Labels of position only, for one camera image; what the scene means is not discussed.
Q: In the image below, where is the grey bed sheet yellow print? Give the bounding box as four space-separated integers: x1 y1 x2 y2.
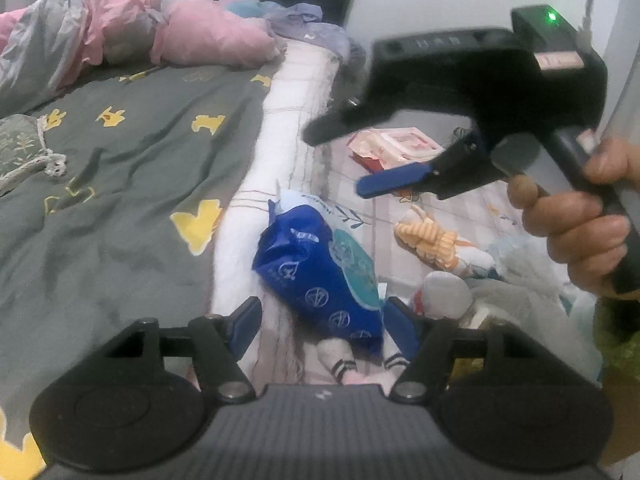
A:
0 55 281 466

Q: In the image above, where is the blue and white packet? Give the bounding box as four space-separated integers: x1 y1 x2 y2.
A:
272 191 368 233

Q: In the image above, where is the white striped sock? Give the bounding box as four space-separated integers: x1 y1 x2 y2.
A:
382 345 407 376
316 337 358 383

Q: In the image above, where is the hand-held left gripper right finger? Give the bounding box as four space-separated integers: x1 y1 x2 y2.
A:
384 296 543 403

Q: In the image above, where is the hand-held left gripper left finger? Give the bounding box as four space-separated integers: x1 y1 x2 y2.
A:
102 296 264 403

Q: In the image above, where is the person's right hand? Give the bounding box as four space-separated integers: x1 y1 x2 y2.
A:
507 137 640 298

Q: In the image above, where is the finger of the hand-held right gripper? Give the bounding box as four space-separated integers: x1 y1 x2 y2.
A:
301 96 398 146
355 131 510 201

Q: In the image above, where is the light blue pillow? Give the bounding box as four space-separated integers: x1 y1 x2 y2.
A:
222 0 273 21

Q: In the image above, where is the light blue fluffy cloth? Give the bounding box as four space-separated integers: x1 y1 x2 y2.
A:
465 235 606 386

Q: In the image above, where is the green garment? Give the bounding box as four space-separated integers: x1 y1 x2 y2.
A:
592 295 640 381

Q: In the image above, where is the blue plastic bag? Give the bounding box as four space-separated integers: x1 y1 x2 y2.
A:
252 200 386 358

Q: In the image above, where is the orange striped sock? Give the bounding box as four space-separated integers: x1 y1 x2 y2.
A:
393 205 473 271

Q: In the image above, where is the white checkered blanket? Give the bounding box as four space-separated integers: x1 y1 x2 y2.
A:
207 40 531 386

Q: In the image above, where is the pink and grey quilt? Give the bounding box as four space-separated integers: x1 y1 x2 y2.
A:
0 0 283 111

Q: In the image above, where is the large cardboard box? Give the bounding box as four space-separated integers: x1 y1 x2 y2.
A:
600 375 640 471

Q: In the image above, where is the grey lace cushion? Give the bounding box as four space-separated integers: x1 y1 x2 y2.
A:
0 112 68 196

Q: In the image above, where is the purple cloth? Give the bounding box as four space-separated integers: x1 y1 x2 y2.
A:
262 2 366 68

